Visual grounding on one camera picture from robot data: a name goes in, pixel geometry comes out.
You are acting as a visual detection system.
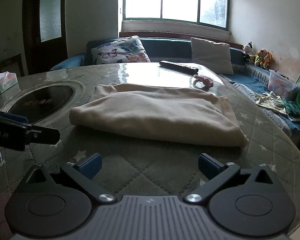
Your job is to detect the dark wooden chair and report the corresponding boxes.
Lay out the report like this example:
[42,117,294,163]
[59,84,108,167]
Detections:
[0,54,24,81]

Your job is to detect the pink hair tie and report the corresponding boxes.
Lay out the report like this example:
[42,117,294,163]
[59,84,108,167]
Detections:
[193,74,214,88]

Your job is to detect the blue sofa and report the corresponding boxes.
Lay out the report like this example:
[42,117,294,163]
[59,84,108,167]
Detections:
[50,37,300,140]

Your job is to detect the clear plastic storage box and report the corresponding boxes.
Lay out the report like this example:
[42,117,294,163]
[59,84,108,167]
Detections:
[268,69,298,98]

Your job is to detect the black remote control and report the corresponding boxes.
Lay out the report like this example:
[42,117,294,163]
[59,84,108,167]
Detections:
[159,60,199,74]

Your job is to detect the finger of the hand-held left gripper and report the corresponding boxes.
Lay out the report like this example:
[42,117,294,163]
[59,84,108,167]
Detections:
[25,124,61,145]
[0,110,28,125]

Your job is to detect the plain white pillow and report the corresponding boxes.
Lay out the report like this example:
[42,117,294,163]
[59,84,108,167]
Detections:
[191,37,235,76]

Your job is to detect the butterfly print pillow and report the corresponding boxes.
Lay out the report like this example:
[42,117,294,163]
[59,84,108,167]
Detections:
[91,35,151,66]

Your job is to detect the beige patterned garment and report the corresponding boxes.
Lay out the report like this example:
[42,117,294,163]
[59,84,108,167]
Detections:
[254,91,289,113]

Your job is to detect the cream sweater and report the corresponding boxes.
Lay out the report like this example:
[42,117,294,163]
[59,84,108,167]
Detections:
[69,83,249,148]

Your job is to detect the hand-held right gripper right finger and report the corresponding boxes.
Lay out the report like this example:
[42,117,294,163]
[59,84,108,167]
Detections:
[185,153,278,204]

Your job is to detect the round black hot plate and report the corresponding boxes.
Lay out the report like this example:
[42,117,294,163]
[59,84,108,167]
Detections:
[8,85,74,123]

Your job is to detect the dark wooden door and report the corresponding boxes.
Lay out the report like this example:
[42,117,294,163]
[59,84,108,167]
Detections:
[22,0,67,68]

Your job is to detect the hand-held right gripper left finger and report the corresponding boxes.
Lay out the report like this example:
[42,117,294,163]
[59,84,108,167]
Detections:
[17,152,117,204]

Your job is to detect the black and white plush toy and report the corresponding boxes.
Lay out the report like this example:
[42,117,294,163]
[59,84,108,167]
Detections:
[242,42,255,61]

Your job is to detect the green framed window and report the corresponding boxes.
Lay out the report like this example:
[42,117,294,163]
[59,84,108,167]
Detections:
[119,0,231,32]

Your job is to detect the orange plush toy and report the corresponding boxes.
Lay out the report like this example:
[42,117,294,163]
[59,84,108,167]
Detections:
[263,52,273,70]

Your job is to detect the tissue box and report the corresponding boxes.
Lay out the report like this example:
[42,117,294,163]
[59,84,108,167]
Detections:
[0,72,18,94]

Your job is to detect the green patterned garment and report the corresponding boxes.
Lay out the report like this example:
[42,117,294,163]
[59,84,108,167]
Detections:
[283,97,300,121]

